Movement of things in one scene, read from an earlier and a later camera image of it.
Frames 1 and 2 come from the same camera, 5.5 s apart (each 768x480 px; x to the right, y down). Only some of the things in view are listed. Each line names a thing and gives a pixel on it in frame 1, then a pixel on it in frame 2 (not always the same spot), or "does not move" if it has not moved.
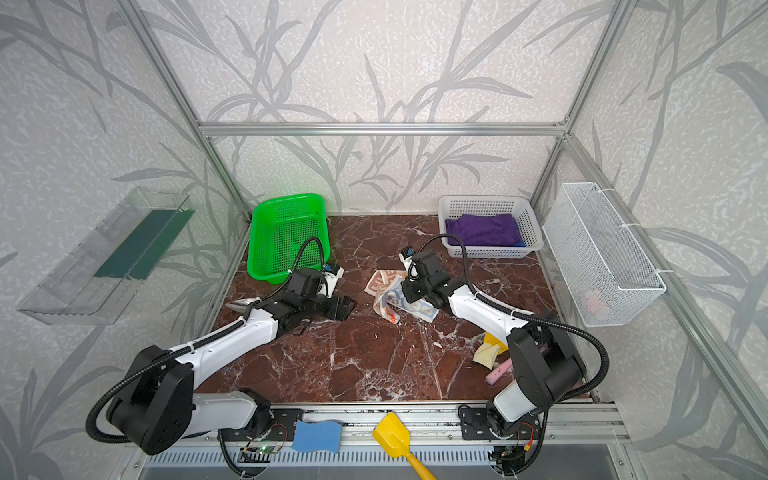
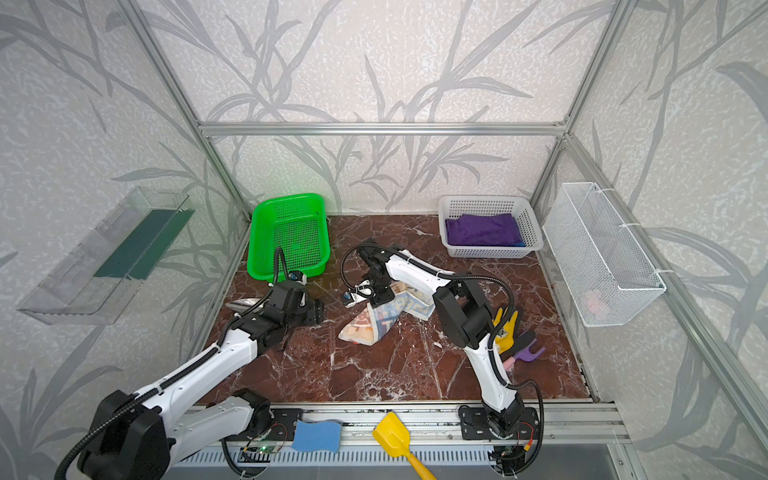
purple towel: (485, 230) does not move
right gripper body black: (417, 290) to (365, 291)
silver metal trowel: (241, 305) does not move
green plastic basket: (278, 228) does not move
